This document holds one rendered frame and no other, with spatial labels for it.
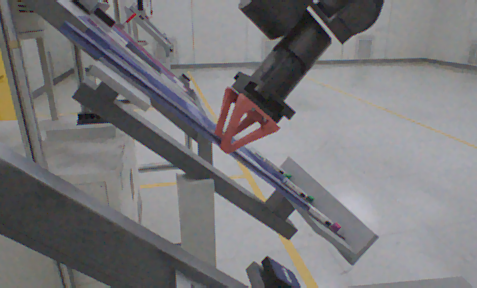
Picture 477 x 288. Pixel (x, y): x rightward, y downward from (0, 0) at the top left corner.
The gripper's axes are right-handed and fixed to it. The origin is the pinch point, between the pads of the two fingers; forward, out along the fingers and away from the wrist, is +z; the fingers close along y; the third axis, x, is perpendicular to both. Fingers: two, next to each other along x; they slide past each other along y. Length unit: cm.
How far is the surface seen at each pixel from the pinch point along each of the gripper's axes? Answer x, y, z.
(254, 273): 8.1, 12.9, 8.8
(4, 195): -18.1, 14.8, 12.5
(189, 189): 4.5, -8.8, 10.9
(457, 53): 562, -577, -434
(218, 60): 171, -716, -65
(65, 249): -11.6, 15.0, 14.5
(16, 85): -32, -61, 28
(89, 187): 1, -64, 45
